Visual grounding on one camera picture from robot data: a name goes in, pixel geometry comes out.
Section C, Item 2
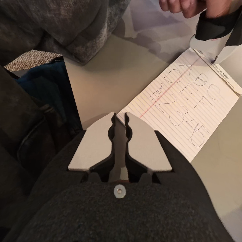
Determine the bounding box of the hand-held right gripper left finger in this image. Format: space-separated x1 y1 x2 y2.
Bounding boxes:
68 112 116 183

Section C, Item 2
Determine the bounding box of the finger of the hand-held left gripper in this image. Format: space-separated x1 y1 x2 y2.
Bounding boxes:
210 45 242 65

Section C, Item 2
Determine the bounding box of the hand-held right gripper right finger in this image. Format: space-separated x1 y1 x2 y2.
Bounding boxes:
125 112 173 183

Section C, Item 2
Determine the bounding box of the white lined notepad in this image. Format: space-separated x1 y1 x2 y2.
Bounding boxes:
117 48 242 163

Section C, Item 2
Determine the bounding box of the person's left hand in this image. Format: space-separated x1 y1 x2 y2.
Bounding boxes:
158 0 235 19

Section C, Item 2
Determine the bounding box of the dark cloth garment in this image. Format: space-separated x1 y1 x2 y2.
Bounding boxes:
0 64 85 242

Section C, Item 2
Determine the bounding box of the dark blue cloth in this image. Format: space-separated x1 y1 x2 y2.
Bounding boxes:
16 61 82 133

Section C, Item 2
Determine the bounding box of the grey woven fabric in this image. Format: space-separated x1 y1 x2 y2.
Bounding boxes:
4 50 63 77

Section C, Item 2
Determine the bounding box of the person's grey hoodie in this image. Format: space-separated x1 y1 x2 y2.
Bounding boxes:
0 0 133 65

